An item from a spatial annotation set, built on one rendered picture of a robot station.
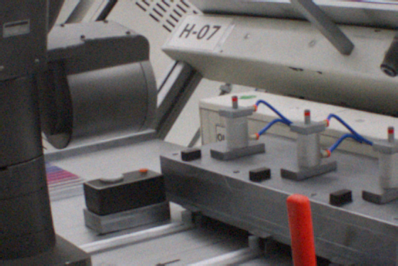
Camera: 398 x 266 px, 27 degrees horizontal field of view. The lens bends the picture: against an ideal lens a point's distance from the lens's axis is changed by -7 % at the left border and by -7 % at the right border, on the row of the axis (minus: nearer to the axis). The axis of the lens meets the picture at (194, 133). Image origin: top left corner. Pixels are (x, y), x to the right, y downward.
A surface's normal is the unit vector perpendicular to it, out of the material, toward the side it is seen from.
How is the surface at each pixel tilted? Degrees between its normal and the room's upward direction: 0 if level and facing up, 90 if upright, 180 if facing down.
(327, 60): 90
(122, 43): 100
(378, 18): 180
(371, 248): 133
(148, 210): 90
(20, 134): 83
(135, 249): 42
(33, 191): 78
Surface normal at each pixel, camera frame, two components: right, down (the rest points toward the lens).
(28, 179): 0.77, 0.08
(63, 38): 0.05, -0.92
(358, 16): -0.51, 0.83
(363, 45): -0.66, -0.53
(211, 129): -0.83, 0.18
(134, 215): 0.54, 0.14
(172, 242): -0.07, -0.98
